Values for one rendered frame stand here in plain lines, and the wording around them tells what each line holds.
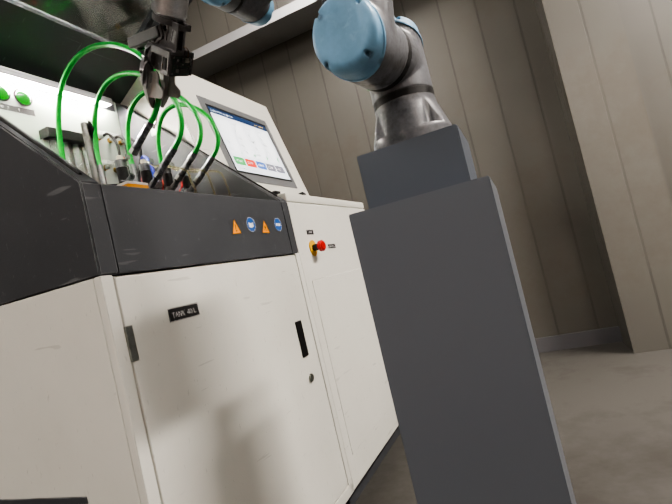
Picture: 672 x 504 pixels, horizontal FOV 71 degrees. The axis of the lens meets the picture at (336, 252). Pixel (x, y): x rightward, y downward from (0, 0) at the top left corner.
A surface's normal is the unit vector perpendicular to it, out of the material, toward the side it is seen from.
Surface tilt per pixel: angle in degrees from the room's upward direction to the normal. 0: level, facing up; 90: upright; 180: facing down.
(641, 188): 90
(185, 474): 90
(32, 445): 90
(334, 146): 90
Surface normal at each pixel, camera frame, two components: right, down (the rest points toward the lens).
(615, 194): -0.37, 0.05
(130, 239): 0.89, -0.23
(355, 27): -0.50, 0.22
